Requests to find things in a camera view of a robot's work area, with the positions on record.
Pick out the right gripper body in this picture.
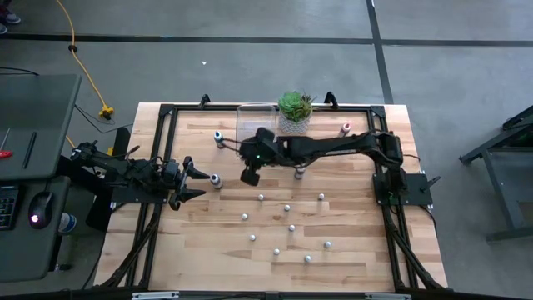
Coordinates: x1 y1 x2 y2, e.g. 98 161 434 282
243 139 291 168

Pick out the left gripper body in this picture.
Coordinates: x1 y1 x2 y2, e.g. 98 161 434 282
168 156 194 211

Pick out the clear plastic container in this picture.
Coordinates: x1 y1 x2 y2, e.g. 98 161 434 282
236 102 277 158

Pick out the succulent in white patterned pot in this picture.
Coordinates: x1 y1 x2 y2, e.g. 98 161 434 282
277 90 314 136

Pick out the plastic water bottle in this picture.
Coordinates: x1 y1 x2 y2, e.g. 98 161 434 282
57 212 78 234

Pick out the black computer mouse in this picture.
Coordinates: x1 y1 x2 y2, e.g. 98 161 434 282
27 191 54 230

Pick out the black pen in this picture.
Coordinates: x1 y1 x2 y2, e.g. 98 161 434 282
22 131 37 170

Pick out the dark grey desk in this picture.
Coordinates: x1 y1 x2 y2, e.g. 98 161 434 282
0 73 83 284

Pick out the black keyboard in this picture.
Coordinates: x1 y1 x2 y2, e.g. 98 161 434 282
0 185 21 232

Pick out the black metal side table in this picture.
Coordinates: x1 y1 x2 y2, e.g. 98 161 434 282
459 104 533 243

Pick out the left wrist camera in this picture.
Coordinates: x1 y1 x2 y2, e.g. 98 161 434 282
160 160 181 184

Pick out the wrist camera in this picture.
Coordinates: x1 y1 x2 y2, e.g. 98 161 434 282
160 160 181 184
239 139 256 158

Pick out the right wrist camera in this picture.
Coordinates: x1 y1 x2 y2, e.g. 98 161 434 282
239 139 256 158

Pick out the black camera cable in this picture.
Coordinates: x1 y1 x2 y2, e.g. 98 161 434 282
216 139 247 159

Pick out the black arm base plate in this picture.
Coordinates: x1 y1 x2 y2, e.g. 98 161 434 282
372 172 441 208
110 186 170 205

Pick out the black aluminium rig frame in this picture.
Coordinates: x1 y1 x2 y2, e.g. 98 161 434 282
93 92 449 300

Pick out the silver mounting bracket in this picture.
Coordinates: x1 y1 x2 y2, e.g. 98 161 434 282
132 291 181 300
365 292 412 300

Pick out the black floor cable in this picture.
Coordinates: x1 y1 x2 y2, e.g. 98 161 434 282
0 66 40 78
73 103 135 135

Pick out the yellow extension cable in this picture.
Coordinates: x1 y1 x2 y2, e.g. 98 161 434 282
55 0 116 156

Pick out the red handled screwdriver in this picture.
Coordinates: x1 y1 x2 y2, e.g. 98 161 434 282
0 127 13 160

